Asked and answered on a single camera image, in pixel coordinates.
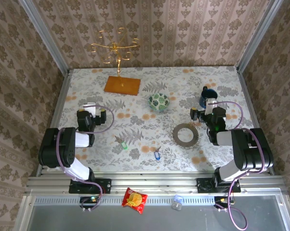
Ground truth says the blue enamel mug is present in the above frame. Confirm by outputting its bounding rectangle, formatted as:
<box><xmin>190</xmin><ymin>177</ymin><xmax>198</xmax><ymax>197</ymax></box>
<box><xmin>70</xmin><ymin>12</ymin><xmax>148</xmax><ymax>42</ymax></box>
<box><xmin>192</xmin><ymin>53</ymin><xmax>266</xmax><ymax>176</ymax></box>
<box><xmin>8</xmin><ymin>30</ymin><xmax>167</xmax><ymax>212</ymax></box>
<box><xmin>198</xmin><ymin>86</ymin><xmax>218</xmax><ymax>109</ymax></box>

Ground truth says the floral tablecloth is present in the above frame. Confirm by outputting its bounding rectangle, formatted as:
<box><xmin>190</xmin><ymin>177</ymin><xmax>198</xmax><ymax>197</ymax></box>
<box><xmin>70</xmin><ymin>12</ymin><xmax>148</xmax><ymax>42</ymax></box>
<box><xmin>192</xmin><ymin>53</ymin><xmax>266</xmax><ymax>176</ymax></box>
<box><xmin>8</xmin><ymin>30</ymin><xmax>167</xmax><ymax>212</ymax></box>
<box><xmin>52</xmin><ymin>66</ymin><xmax>268</xmax><ymax>173</ymax></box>

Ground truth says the green leaf pattern bowl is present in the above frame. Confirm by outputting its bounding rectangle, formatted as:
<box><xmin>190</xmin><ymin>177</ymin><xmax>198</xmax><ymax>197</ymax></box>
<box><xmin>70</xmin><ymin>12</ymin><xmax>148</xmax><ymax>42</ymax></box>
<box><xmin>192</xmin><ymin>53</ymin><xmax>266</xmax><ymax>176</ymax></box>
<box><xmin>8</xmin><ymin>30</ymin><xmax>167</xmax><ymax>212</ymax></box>
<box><xmin>148</xmin><ymin>93</ymin><xmax>171</xmax><ymax>113</ymax></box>

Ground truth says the red snack packet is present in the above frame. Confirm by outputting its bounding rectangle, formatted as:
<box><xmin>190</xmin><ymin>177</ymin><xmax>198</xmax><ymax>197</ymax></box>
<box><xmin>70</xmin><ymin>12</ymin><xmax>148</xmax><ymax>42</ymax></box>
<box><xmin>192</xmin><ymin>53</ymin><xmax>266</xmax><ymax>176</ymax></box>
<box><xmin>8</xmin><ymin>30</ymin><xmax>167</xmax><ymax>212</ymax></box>
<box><xmin>121</xmin><ymin>187</ymin><xmax>148</xmax><ymax>215</ymax></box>

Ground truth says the small clear plastic cup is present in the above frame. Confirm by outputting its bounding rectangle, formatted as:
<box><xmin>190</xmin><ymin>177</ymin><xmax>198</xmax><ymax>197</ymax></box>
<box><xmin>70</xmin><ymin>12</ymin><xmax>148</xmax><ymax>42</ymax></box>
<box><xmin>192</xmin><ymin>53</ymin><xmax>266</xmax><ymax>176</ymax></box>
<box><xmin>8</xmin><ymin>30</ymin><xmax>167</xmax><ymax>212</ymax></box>
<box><xmin>171</xmin><ymin>194</ymin><xmax>184</xmax><ymax>211</ymax></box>

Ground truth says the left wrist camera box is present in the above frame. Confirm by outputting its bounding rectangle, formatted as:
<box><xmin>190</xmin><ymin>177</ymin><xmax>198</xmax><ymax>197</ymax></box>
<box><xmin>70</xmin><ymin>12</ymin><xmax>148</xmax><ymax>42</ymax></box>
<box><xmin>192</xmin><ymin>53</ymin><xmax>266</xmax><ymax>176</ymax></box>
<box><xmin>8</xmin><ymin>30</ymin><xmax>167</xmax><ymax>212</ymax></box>
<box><xmin>83</xmin><ymin>102</ymin><xmax>97</xmax><ymax>116</ymax></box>

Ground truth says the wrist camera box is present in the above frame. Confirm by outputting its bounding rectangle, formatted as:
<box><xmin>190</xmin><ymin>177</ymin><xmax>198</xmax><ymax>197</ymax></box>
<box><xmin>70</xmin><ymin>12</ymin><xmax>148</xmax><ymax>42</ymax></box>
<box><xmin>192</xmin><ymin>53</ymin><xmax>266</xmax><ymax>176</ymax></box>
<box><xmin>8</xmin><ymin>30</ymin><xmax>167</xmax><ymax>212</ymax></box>
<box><xmin>83</xmin><ymin>102</ymin><xmax>97</xmax><ymax>116</ymax></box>
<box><xmin>205</xmin><ymin>98</ymin><xmax>218</xmax><ymax>116</ymax></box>

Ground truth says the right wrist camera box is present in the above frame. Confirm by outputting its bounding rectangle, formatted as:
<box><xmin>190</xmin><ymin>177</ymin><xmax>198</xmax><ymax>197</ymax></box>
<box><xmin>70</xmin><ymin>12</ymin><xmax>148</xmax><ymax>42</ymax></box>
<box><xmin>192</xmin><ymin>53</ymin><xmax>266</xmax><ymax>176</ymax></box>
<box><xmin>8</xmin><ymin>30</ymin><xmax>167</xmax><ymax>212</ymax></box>
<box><xmin>205</xmin><ymin>98</ymin><xmax>218</xmax><ymax>116</ymax></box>

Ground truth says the aluminium side rail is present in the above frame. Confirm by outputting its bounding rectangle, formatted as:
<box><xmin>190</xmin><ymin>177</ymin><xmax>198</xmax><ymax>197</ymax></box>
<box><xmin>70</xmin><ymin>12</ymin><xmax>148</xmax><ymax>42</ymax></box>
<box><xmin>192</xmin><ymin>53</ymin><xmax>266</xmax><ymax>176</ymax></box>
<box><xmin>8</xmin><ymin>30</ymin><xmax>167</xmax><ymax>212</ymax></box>
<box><xmin>35</xmin><ymin>69</ymin><xmax>74</xmax><ymax>178</ymax></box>
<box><xmin>236</xmin><ymin>67</ymin><xmax>276</xmax><ymax>176</ymax></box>

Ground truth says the gold wire stand wooden base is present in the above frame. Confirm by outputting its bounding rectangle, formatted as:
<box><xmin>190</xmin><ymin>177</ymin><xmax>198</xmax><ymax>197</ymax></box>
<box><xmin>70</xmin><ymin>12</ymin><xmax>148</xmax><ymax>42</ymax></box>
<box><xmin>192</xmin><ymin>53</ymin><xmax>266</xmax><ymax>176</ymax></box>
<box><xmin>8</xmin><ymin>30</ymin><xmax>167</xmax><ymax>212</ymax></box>
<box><xmin>90</xmin><ymin>27</ymin><xmax>141</xmax><ymax>96</ymax></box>

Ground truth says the aluminium frame rail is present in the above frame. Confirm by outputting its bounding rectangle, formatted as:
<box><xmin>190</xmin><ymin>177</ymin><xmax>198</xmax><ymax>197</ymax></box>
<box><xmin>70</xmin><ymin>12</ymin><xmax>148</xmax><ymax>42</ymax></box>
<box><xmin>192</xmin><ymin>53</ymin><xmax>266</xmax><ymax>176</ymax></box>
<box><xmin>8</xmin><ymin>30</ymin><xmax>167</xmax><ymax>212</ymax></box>
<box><xmin>24</xmin><ymin>175</ymin><xmax>287</xmax><ymax>195</ymax></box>

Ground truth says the aluminium frame post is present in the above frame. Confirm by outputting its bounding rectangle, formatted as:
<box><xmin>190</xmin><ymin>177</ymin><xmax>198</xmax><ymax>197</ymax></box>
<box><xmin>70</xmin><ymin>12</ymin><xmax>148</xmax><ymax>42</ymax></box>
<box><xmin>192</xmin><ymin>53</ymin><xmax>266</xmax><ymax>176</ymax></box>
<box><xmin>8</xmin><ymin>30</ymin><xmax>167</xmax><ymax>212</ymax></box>
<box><xmin>17</xmin><ymin>0</ymin><xmax>71</xmax><ymax>73</ymax></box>
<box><xmin>236</xmin><ymin>0</ymin><xmax>284</xmax><ymax>73</ymax></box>

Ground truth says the slotted grey cable duct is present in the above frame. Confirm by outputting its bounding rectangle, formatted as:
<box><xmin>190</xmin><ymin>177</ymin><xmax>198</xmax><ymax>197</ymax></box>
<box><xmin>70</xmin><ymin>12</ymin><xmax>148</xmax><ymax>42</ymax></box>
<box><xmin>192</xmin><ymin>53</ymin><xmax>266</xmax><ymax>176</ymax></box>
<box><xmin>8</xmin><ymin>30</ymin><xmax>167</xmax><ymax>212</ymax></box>
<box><xmin>33</xmin><ymin>195</ymin><xmax>284</xmax><ymax>205</ymax></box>

